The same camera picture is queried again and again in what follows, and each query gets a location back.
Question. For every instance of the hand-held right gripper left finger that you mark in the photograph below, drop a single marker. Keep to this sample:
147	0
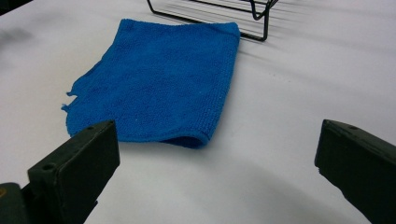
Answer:
74	168

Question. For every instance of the blue microfiber towel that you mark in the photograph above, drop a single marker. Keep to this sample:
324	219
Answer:
162	84

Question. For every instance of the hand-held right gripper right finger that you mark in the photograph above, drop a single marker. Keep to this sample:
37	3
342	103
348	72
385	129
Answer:
358	161

